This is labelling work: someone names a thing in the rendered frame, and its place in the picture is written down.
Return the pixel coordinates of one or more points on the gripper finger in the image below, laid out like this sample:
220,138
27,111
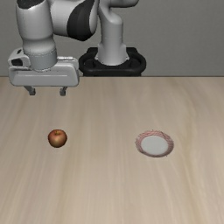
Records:
31,90
63,91

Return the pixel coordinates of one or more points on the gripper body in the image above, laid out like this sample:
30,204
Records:
46,75

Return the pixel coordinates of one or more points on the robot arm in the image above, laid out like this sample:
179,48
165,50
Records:
110,35

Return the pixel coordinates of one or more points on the red apple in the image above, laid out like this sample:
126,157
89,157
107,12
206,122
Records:
57,138

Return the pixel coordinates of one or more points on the white plate with red rim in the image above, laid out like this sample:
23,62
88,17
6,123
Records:
154,143

